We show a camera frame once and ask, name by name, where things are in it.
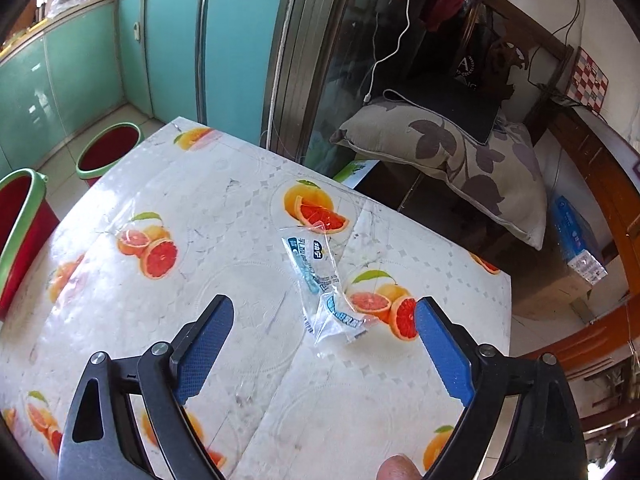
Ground person's right hand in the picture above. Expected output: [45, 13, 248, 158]
[377, 455, 422, 480]

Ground white cable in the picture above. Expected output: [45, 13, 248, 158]
[365, 0, 431, 103]

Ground teal kitchen cabinets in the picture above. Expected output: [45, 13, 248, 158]
[0, 0, 291, 171]

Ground large red green-rimmed bucket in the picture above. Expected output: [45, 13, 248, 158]
[0, 169, 61, 321]

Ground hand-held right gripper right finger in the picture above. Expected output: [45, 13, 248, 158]
[414, 296, 586, 480]

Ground fruit print tablecloth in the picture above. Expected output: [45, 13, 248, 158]
[0, 116, 516, 480]

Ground clear plastic bag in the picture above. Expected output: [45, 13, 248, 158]
[50, 0, 93, 16]

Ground black cushion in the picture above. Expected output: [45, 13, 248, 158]
[384, 72, 502, 146]

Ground leaf print pillow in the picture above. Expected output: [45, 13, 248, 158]
[330, 97, 548, 251]

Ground wooden bed frame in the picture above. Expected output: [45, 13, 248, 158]
[480, 0, 640, 431]

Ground red white checkered board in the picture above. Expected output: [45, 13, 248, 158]
[565, 46, 610, 111]

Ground blue box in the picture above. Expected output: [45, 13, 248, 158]
[551, 194, 608, 286]

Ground green white box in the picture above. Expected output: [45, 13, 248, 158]
[332, 159, 381, 190]

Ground cardboard box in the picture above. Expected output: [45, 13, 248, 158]
[515, 255, 596, 321]

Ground clear blue print plastic wrapper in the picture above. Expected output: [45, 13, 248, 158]
[281, 227, 381, 348]

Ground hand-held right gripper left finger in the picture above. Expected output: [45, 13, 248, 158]
[56, 294, 235, 480]

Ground black printed bag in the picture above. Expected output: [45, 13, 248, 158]
[447, 40, 531, 98]

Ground black cable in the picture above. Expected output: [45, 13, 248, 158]
[527, 0, 588, 106]

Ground metal sliding door frame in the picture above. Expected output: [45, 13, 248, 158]
[260, 0, 481, 171]

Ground small red green-rimmed bucket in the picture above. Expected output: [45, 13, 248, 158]
[76, 122, 146, 188]

